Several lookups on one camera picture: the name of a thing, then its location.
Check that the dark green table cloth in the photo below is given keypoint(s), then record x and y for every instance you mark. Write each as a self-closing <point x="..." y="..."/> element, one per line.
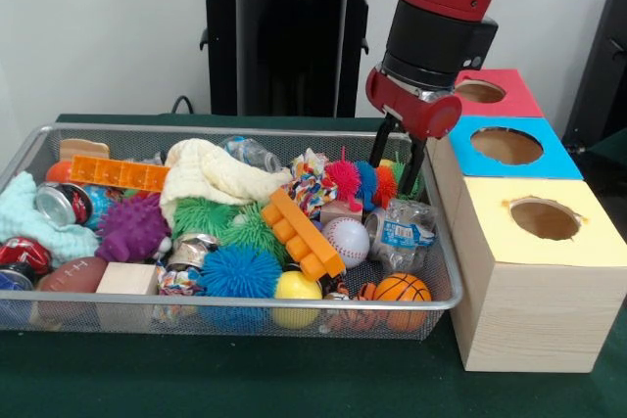
<point x="294" y="379"/>

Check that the white baseball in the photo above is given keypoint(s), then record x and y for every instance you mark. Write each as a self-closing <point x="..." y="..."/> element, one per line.
<point x="345" y="240"/>

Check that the orange toy brick round studs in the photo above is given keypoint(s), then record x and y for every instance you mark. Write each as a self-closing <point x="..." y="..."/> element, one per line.
<point x="304" y="232"/>

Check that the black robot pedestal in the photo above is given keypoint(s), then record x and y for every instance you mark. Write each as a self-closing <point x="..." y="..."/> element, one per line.
<point x="274" y="66"/>

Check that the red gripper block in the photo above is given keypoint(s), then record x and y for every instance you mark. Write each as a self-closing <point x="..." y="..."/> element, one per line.
<point x="421" y="116"/>

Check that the wooden box three holes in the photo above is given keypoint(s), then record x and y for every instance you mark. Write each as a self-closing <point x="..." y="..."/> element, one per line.
<point x="529" y="301"/>

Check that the long flat orange toy brick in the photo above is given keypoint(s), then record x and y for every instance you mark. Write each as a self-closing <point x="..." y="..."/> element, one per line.
<point x="118" y="173"/>

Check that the blue spiky ball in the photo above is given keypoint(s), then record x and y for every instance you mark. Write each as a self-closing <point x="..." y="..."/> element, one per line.
<point x="240" y="273"/>

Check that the small orange basketball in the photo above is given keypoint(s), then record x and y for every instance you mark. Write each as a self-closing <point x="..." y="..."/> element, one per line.
<point x="402" y="286"/>

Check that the cream knitted cloth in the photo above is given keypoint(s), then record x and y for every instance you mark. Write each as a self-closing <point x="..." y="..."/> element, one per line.
<point x="211" y="175"/>

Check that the purple spiky ball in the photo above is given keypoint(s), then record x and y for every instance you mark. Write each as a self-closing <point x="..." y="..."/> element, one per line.
<point x="130" y="230"/>

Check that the clear shallow mesh bin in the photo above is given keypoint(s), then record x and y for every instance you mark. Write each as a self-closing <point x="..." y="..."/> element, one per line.
<point x="127" y="320"/>

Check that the green spiky ball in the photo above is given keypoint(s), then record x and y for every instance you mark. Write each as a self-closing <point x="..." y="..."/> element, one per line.
<point x="201" y="217"/>
<point x="257" y="232"/>

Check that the yellow ball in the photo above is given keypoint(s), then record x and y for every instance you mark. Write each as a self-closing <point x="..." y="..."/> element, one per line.
<point x="298" y="291"/>

